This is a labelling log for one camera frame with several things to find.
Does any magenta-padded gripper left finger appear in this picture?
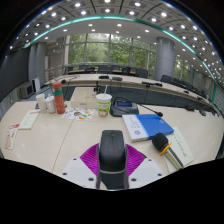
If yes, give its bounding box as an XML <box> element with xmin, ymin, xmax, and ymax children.
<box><xmin>60</xmin><ymin>142</ymin><xmax>101</xmax><ymax>190</ymax></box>

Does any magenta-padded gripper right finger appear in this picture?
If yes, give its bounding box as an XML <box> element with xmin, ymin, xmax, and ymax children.
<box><xmin>124</xmin><ymin>143</ymin><xmax>166</xmax><ymax>190</ymax></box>

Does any black computer mouse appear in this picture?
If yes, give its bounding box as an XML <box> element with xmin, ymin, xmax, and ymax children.
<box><xmin>95</xmin><ymin>129</ymin><xmax>130</xmax><ymax>191</ymax></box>

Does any black handheld microphone orange band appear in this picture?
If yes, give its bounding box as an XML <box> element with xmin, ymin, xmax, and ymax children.
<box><xmin>151</xmin><ymin>132</ymin><xmax>185</xmax><ymax>171</ymax></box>

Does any blue and white book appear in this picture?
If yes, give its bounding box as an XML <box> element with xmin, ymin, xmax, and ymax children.
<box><xmin>121</xmin><ymin>113</ymin><xmax>175</xmax><ymax>143</ymax></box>

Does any colourful printed leaflet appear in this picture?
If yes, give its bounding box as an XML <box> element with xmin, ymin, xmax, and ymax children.
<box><xmin>61</xmin><ymin>107</ymin><xmax>95</xmax><ymax>122</ymax></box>

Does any grey conference microphone unit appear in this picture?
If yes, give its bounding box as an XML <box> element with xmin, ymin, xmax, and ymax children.
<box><xmin>109</xmin><ymin>96</ymin><xmax>164</xmax><ymax>118</ymax></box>

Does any paper cup with straw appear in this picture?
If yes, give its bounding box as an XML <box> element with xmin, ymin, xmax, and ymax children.
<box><xmin>95</xmin><ymin>85</ymin><xmax>113</xmax><ymax>118</ymax></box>

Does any white cardboard box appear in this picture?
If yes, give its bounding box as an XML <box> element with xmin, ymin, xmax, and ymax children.
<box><xmin>69</xmin><ymin>87</ymin><xmax>101</xmax><ymax>110</ymax></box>

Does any white lidded cup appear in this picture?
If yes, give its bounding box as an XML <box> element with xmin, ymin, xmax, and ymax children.
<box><xmin>44</xmin><ymin>94</ymin><xmax>57</xmax><ymax>114</ymax></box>

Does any white booklet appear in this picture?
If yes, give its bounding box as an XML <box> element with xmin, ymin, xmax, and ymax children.
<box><xmin>18</xmin><ymin>109</ymin><xmax>42</xmax><ymax>130</ymax></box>

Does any red bottle with green band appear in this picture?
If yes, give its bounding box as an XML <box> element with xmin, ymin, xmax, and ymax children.
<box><xmin>51</xmin><ymin>81</ymin><xmax>66</xmax><ymax>115</ymax></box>

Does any white jug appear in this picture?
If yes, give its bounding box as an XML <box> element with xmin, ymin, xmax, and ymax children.
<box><xmin>35</xmin><ymin>93</ymin><xmax>48</xmax><ymax>114</ymax></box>

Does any group of dark office chairs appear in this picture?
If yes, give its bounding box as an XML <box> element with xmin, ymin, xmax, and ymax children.
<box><xmin>64</xmin><ymin>64</ymin><xmax>222</xmax><ymax>116</ymax></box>

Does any white floor appliance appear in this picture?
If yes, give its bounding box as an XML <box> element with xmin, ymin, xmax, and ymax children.
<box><xmin>31</xmin><ymin>77</ymin><xmax>42</xmax><ymax>94</ymax></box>

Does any group of ceiling lights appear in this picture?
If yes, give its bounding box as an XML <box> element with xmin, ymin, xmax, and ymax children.
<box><xmin>9</xmin><ymin>0</ymin><xmax>224</xmax><ymax>78</ymax></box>

